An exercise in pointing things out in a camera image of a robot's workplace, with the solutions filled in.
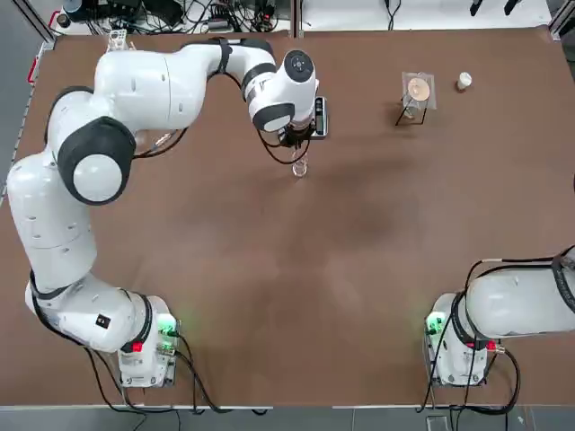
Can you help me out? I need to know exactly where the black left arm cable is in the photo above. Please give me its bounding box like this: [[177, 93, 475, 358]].
[[133, 125, 311, 166]]

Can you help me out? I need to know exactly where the black base cable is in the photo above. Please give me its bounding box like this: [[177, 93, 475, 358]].
[[415, 345, 523, 415], [89, 331, 273, 415]]

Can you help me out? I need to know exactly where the small glass beaker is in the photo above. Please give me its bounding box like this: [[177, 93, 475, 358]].
[[291, 151, 311, 179]]

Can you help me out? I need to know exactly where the silver digital balance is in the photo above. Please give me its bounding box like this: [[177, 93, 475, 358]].
[[311, 95, 332, 142]]

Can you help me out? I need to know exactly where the black tripod stand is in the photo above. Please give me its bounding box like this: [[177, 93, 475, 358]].
[[394, 96, 429, 128]]

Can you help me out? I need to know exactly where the white test tube rack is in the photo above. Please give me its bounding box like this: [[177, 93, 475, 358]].
[[106, 28, 137, 54]]

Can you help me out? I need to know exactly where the aluminium frame post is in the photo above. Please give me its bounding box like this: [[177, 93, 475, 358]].
[[546, 0, 575, 42], [289, 0, 304, 40], [13, 0, 58, 51]]

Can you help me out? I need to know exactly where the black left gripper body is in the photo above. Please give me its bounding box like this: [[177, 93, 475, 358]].
[[280, 119, 316, 138]]

